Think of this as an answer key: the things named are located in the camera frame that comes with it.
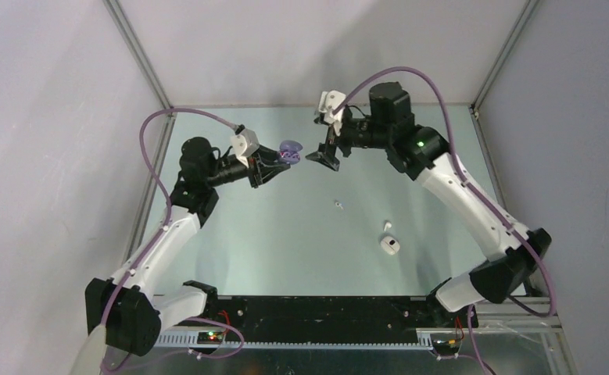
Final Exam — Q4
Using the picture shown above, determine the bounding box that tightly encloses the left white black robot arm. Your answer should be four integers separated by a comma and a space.
85, 134, 303, 356

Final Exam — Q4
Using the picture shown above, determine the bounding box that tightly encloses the white charging case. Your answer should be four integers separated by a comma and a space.
379, 235, 400, 255

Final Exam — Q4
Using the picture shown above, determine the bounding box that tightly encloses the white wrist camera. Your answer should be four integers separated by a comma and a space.
316, 90, 346, 137
230, 128, 260, 167

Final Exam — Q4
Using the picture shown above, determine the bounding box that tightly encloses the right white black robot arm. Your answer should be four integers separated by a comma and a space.
307, 82, 552, 327

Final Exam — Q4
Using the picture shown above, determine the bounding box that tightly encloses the purple charging case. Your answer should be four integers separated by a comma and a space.
278, 140, 303, 165

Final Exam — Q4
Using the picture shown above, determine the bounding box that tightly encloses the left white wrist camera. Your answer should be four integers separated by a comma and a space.
230, 128, 260, 167

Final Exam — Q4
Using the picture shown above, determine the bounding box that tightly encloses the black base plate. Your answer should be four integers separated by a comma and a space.
202, 296, 478, 343

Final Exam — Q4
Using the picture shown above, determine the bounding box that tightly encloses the grey cable duct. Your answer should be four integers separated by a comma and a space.
154, 330, 433, 351

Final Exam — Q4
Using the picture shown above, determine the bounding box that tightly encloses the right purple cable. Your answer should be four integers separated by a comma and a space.
335, 66, 557, 375

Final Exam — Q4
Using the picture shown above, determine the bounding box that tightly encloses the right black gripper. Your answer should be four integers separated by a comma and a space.
306, 111, 392, 172

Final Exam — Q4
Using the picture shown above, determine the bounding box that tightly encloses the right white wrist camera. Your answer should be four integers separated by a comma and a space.
316, 90, 346, 137

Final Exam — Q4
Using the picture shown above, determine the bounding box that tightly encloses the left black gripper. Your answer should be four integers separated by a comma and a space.
205, 144, 289, 188

